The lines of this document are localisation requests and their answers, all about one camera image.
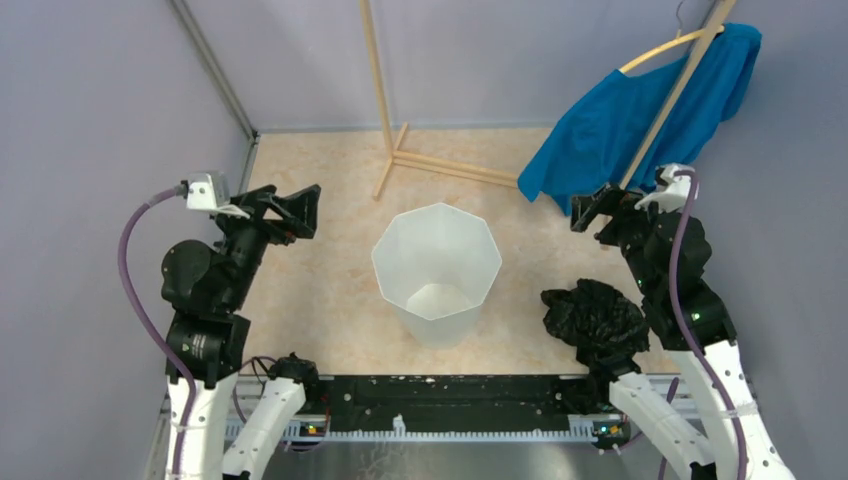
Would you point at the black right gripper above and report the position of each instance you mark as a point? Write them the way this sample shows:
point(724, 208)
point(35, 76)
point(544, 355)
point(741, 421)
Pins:
point(611, 199)

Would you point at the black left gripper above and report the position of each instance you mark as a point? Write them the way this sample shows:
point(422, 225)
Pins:
point(299, 211)

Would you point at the black trash bag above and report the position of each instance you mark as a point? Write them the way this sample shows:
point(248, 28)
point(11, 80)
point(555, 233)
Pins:
point(597, 320)

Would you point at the white plastic trash bin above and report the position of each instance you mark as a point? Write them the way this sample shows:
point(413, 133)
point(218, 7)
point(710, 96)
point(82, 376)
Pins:
point(435, 265)

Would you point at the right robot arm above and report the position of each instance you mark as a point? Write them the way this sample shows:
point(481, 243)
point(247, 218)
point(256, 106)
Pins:
point(666, 253)

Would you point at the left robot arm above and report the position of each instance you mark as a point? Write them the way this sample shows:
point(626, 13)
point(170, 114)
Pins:
point(207, 286)

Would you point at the blue cloth shirt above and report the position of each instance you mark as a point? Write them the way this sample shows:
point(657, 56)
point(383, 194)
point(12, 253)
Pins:
point(596, 140)

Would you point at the wooden clothes rack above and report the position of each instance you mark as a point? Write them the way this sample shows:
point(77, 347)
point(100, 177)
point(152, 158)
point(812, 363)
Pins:
point(393, 140)

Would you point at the wooden clothes hanger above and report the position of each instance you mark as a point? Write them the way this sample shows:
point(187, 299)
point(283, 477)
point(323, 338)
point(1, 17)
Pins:
point(697, 41)

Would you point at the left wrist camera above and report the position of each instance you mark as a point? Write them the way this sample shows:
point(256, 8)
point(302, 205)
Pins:
point(208, 192)

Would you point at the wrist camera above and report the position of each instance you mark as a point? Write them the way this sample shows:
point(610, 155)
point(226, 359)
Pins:
point(208, 192)
point(675, 183)

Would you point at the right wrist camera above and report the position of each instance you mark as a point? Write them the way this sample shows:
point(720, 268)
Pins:
point(675, 183)

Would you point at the aluminium frame post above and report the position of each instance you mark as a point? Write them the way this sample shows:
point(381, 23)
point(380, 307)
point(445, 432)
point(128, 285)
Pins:
point(214, 70)

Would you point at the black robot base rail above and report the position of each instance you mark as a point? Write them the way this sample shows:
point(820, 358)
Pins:
point(456, 403)

